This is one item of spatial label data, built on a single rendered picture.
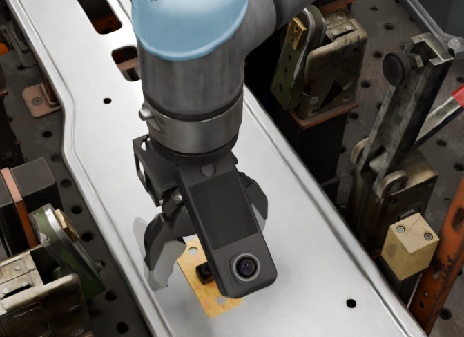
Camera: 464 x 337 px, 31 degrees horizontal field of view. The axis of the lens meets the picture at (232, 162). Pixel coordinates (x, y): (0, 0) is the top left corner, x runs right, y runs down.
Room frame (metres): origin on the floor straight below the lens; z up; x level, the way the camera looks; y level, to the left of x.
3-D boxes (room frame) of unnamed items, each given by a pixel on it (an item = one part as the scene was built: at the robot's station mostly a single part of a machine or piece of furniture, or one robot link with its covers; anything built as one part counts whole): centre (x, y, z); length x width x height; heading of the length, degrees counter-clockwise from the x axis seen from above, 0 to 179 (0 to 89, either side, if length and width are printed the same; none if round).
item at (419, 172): (0.50, -0.17, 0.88); 0.07 x 0.06 x 0.35; 119
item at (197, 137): (0.41, 0.03, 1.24); 0.08 x 0.08 x 0.05
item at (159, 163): (0.42, 0.03, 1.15); 0.09 x 0.08 x 0.12; 29
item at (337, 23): (0.67, -0.10, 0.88); 0.11 x 0.09 x 0.37; 119
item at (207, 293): (0.40, 0.02, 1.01); 0.08 x 0.04 x 0.01; 29
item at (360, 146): (0.51, -0.13, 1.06); 0.03 x 0.01 x 0.03; 119
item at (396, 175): (0.47, -0.15, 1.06); 0.03 x 0.01 x 0.03; 119
